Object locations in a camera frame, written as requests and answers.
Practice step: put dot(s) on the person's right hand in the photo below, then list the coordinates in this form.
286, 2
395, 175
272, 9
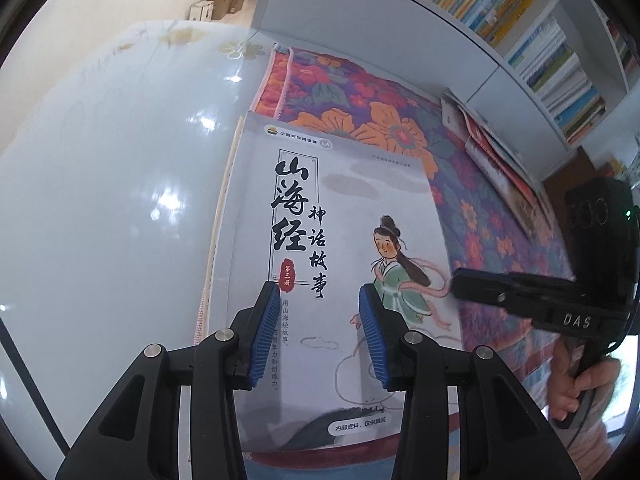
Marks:
560, 385

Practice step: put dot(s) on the row of white and blue books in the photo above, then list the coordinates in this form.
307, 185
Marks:
555, 75

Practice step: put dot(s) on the yellow and red package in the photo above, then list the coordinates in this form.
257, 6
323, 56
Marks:
625, 167

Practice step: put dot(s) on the white book with pink spine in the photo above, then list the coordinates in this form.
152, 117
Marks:
452, 110

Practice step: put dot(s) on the brown cardboard box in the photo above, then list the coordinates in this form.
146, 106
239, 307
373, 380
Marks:
225, 2

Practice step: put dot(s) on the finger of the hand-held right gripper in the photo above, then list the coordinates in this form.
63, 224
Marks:
500, 287

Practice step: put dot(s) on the brown wooden cabinet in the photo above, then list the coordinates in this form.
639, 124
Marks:
575, 170

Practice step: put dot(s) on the red book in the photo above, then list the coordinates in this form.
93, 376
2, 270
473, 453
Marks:
500, 160

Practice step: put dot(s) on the person's right forearm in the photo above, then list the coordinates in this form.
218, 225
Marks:
595, 440

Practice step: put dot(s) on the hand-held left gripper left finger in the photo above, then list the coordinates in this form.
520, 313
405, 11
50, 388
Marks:
265, 335

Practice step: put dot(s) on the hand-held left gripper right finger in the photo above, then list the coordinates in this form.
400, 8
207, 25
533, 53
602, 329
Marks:
372, 340

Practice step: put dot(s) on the white bookshelf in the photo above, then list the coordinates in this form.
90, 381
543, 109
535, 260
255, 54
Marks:
400, 40

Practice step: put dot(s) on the floral blanket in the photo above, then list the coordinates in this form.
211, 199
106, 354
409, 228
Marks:
380, 90

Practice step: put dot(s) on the white book with green-robed woman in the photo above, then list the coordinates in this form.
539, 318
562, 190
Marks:
325, 200

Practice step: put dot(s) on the row of red and green books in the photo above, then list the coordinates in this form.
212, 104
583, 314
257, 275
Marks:
622, 45

